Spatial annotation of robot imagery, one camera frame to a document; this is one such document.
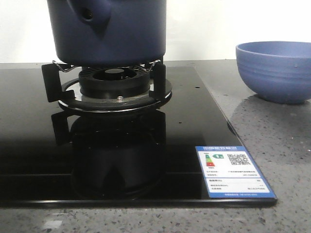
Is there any black pot support grate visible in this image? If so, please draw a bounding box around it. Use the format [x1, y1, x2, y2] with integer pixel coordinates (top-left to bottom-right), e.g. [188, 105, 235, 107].
[42, 60, 172, 115]

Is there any light blue ceramic bowl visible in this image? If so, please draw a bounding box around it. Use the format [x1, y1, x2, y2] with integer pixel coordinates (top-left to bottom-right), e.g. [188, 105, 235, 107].
[236, 41, 311, 104]

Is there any blue energy efficiency label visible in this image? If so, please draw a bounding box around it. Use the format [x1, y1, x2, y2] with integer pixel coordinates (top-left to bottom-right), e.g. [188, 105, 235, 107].
[195, 146, 276, 199]

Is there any black glass gas stove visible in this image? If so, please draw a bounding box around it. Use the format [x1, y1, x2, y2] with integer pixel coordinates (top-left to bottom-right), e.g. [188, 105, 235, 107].
[0, 67, 277, 208]

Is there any black gas burner head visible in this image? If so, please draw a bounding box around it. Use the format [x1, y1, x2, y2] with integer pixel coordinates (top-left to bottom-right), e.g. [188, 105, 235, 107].
[79, 67, 150, 99]

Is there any dark blue cooking pot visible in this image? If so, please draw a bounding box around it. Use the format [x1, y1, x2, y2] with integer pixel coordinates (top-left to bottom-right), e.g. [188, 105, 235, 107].
[47, 0, 167, 67]

